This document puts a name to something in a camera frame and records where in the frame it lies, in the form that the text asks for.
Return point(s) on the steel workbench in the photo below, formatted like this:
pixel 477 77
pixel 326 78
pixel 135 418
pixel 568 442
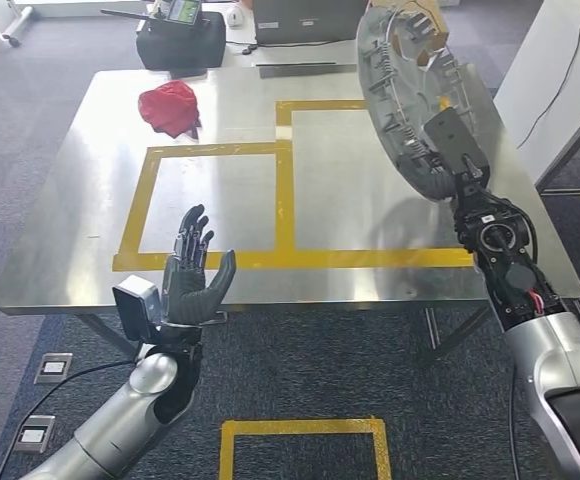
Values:
pixel 95 199

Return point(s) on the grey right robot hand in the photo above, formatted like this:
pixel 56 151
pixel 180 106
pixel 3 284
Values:
pixel 435 187

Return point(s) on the handheld controller with screen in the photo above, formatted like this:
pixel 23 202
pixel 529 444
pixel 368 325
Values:
pixel 182 10

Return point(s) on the steel floor socket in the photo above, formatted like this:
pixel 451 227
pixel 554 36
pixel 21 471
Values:
pixel 53 368
pixel 34 435

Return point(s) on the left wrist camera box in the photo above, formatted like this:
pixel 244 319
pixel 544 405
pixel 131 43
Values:
pixel 134 305

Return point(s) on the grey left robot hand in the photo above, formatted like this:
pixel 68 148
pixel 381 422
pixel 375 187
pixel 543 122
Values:
pixel 185 291

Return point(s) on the black bag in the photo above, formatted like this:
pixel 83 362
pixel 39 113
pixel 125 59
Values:
pixel 180 46

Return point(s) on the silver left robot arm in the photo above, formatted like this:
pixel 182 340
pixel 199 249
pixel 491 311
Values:
pixel 130 411

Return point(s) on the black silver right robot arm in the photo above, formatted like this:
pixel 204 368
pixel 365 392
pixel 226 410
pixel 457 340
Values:
pixel 545 331

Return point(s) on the red cloth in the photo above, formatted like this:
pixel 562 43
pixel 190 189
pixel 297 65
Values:
pixel 170 109

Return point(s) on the brown cardboard box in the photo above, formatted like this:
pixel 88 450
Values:
pixel 433 30

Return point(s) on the white computer mouse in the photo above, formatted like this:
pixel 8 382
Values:
pixel 235 16

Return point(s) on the grey laptop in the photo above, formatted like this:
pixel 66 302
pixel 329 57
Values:
pixel 305 23

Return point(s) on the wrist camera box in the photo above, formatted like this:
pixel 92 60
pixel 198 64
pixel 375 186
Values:
pixel 454 142
pixel 134 305

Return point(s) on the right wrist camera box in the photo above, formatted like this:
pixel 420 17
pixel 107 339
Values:
pixel 454 142

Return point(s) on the grey plastic wheel hubcap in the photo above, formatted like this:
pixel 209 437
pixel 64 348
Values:
pixel 405 79

